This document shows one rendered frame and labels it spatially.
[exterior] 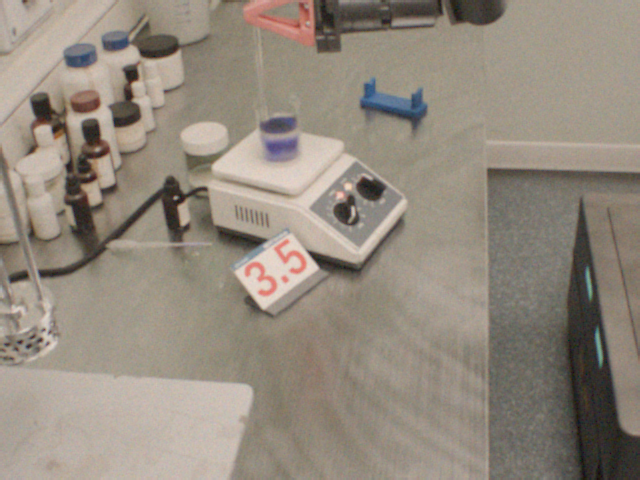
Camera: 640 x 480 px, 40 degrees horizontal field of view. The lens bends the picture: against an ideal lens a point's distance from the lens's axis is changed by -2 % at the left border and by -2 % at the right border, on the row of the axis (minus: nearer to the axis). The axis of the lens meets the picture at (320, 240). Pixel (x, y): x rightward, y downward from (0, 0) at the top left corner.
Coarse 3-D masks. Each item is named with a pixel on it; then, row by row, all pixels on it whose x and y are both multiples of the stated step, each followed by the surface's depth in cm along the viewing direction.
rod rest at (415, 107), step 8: (368, 88) 132; (368, 96) 133; (376, 96) 133; (384, 96) 133; (392, 96) 133; (416, 96) 128; (360, 104) 133; (368, 104) 133; (376, 104) 132; (384, 104) 131; (392, 104) 131; (400, 104) 131; (408, 104) 131; (416, 104) 129; (424, 104) 130; (392, 112) 131; (400, 112) 130; (408, 112) 129; (416, 112) 128
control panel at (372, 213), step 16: (352, 176) 105; (336, 192) 102; (352, 192) 103; (384, 192) 105; (320, 208) 99; (368, 208) 102; (384, 208) 103; (336, 224) 99; (368, 224) 101; (352, 240) 98
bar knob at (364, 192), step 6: (360, 180) 103; (366, 180) 103; (372, 180) 103; (360, 186) 103; (366, 186) 103; (372, 186) 103; (378, 186) 103; (384, 186) 103; (360, 192) 103; (366, 192) 103; (372, 192) 104; (378, 192) 103; (366, 198) 103; (372, 198) 103; (378, 198) 104
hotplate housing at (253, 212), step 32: (352, 160) 106; (224, 192) 103; (256, 192) 101; (320, 192) 101; (224, 224) 106; (256, 224) 103; (288, 224) 100; (320, 224) 98; (384, 224) 102; (320, 256) 101; (352, 256) 98
